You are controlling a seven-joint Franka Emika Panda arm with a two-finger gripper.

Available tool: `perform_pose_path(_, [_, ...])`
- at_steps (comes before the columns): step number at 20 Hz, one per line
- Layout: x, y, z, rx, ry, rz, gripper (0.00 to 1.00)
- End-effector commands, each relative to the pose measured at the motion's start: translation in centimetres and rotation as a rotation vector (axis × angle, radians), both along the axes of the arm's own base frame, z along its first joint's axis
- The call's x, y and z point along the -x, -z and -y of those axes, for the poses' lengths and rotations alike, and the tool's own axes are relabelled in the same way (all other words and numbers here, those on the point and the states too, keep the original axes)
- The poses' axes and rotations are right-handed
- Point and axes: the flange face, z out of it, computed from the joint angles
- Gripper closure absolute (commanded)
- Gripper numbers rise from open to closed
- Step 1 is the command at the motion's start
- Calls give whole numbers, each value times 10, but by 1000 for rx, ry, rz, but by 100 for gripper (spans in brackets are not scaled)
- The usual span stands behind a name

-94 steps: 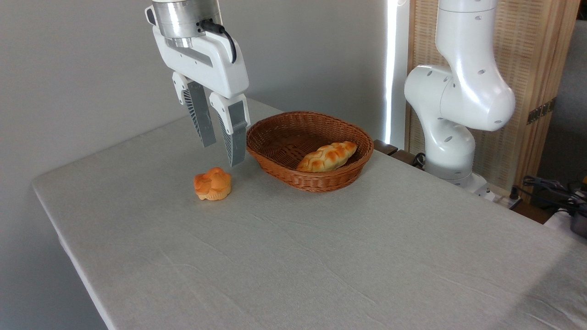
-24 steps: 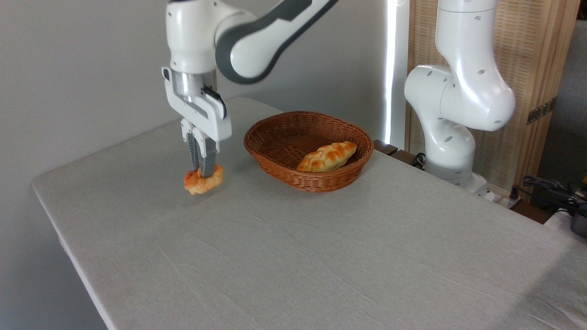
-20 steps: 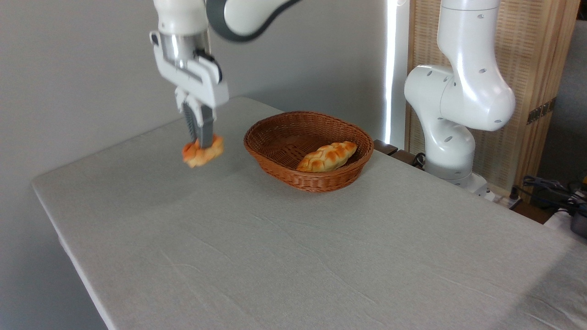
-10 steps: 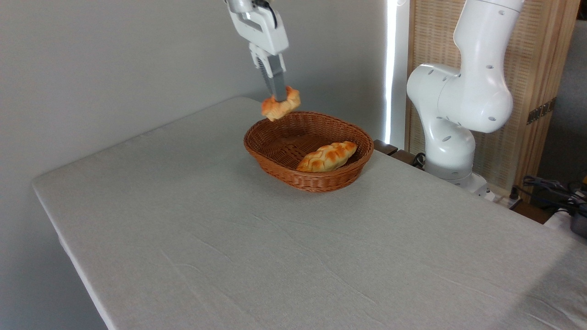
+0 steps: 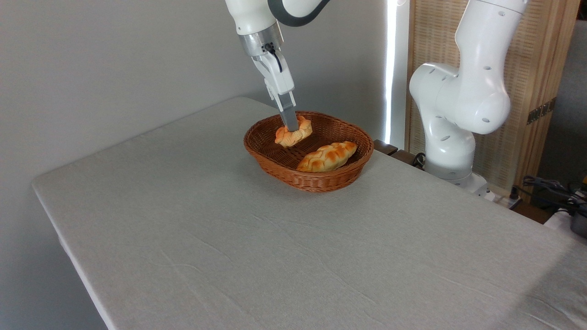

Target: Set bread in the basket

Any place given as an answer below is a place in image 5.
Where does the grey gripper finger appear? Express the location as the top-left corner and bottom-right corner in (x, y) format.
(276, 91), (300, 132)

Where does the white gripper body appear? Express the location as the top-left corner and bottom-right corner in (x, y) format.
(251, 50), (295, 101)

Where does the round orange bread bun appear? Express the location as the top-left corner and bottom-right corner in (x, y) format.
(275, 115), (313, 148)

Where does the braided long bread loaf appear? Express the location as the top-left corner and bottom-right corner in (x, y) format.
(296, 141), (358, 173)

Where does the brown wicker basket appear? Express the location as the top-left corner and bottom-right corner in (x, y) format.
(244, 111), (374, 193)

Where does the dark brown wooden board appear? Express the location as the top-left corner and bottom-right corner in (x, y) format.
(374, 139), (427, 169)

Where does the grey tablecloth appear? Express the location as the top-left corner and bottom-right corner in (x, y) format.
(31, 96), (587, 330)

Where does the brass screen hinge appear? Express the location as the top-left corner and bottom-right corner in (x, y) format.
(526, 98), (557, 125)

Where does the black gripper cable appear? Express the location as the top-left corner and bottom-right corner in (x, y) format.
(263, 43), (283, 73)

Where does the black cable bundle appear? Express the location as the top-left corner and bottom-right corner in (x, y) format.
(522, 176), (587, 217)

